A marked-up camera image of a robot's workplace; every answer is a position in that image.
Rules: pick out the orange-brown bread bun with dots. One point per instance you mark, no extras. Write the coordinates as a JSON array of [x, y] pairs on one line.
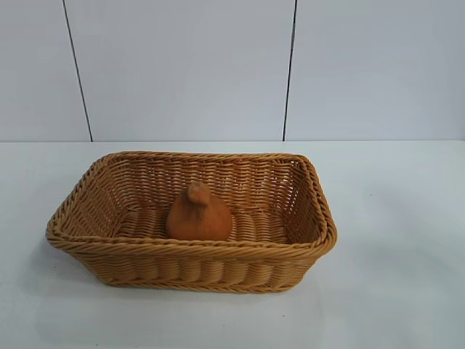
[[200, 221]]

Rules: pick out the woven wicker basket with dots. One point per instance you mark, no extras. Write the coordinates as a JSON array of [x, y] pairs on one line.
[[189, 261]]

